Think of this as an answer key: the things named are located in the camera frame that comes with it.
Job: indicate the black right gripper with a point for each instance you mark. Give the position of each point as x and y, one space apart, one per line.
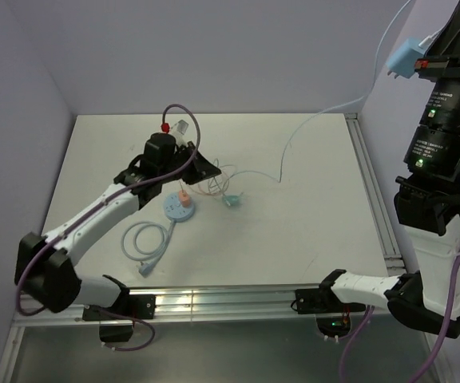
459 51

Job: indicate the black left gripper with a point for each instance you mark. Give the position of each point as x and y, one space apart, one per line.
201 170

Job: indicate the orange pink charger plug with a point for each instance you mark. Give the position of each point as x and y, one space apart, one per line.
184 199

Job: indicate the teal charger plug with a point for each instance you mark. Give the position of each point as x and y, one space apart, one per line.
232 200

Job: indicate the round blue power strip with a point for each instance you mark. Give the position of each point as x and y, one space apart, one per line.
174 211

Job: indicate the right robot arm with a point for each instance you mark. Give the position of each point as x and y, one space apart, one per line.
427 205

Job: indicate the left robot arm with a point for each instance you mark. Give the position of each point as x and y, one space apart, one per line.
45 268

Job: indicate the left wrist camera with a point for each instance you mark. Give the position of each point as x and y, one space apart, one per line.
177 130

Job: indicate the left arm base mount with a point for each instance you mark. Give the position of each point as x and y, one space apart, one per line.
122 315

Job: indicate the front aluminium rail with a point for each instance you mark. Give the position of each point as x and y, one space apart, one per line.
193 304

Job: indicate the aluminium rail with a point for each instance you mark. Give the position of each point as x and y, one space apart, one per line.
193 304
391 253

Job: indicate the right side aluminium rail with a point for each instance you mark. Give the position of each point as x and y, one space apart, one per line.
391 253

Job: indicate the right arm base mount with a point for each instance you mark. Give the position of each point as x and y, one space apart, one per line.
331 316

